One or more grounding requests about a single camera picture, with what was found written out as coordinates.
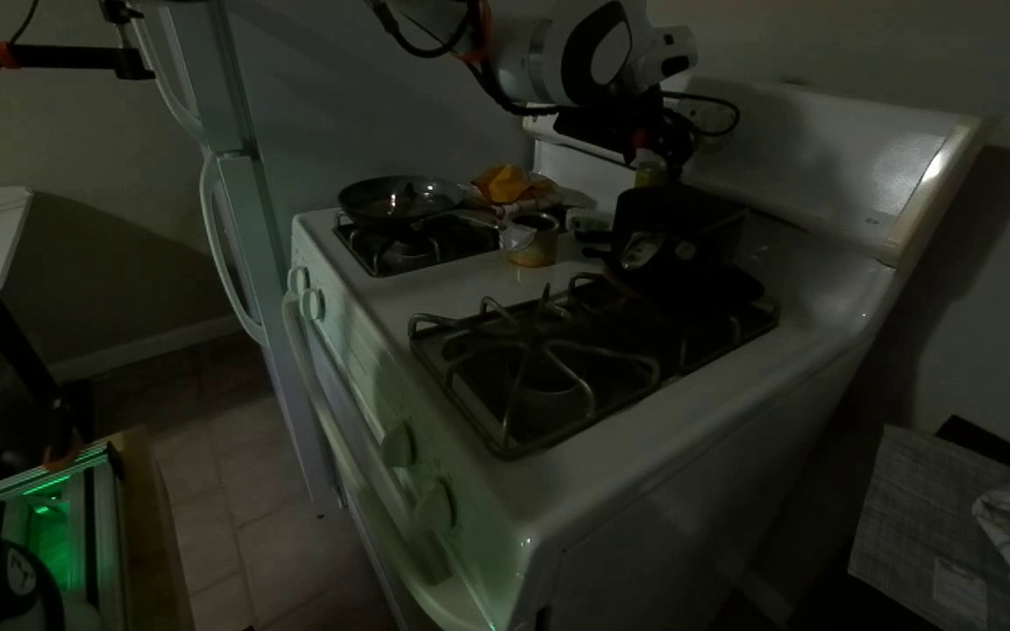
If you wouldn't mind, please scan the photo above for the black burner grate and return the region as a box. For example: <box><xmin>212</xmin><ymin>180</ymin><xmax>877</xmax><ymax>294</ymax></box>
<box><xmin>406</xmin><ymin>266</ymin><xmax>780</xmax><ymax>459</ymax></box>
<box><xmin>334</xmin><ymin>218</ymin><xmax>497</xmax><ymax>276</ymax></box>

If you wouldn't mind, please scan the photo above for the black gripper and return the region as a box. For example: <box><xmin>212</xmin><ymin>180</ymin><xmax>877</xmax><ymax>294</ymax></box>
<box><xmin>555</xmin><ymin>88</ymin><xmax>695</xmax><ymax>164</ymax></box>

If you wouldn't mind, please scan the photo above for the yellow bottle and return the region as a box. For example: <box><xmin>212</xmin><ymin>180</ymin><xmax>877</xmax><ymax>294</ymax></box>
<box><xmin>630</xmin><ymin>148</ymin><xmax>670</xmax><ymax>187</ymax></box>

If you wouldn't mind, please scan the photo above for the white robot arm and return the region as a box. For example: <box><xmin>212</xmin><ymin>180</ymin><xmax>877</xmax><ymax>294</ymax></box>
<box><xmin>364</xmin><ymin>0</ymin><xmax>695</xmax><ymax>169</ymax></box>

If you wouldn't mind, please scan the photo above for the left black burner grate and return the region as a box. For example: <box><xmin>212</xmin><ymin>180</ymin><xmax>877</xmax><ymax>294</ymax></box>
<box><xmin>334</xmin><ymin>218</ymin><xmax>497</xmax><ymax>276</ymax></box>

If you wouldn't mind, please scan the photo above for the right black burner grate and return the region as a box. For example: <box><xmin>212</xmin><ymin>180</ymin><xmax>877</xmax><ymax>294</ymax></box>
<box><xmin>406</xmin><ymin>266</ymin><xmax>780</xmax><ymax>459</ymax></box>

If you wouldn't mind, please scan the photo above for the small metal cup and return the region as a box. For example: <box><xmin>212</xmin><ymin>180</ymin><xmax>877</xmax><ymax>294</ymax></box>
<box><xmin>497</xmin><ymin>215</ymin><xmax>558</xmax><ymax>266</ymax></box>

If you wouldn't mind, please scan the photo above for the white stove knob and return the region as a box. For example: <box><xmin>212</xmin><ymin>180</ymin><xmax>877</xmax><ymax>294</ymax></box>
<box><xmin>382</xmin><ymin>425</ymin><xmax>416</xmax><ymax>466</ymax></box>

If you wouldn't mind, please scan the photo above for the white gas stove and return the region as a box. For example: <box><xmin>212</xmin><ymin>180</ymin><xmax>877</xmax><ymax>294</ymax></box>
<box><xmin>281</xmin><ymin>84</ymin><xmax>984</xmax><ymax>631</ymax></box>

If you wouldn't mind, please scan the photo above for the grey frying pan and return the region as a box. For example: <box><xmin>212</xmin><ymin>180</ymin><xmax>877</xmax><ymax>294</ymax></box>
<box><xmin>337</xmin><ymin>175</ymin><xmax>465</xmax><ymax>223</ymax></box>

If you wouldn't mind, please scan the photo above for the black cooking pot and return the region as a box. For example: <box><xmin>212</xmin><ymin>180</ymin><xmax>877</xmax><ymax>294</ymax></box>
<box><xmin>611</xmin><ymin>187</ymin><xmax>746</xmax><ymax>276</ymax></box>

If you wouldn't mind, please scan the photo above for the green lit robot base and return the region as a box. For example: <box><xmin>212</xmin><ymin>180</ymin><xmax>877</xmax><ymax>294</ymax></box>
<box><xmin>0</xmin><ymin>443</ymin><xmax>132</xmax><ymax>631</ymax></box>

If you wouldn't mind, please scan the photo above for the plastic bag with bread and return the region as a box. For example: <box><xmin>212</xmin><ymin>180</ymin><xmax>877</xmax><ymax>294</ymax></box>
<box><xmin>472</xmin><ymin>164</ymin><xmax>591</xmax><ymax>215</ymax></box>

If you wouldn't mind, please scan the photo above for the black camera stand bar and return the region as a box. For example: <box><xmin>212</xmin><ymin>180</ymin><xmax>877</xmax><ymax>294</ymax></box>
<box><xmin>0</xmin><ymin>41</ymin><xmax>153</xmax><ymax>81</ymax></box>

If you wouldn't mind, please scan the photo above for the white refrigerator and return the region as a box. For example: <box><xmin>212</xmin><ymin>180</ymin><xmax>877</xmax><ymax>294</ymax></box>
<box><xmin>132</xmin><ymin>0</ymin><xmax>340</xmax><ymax>515</ymax></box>

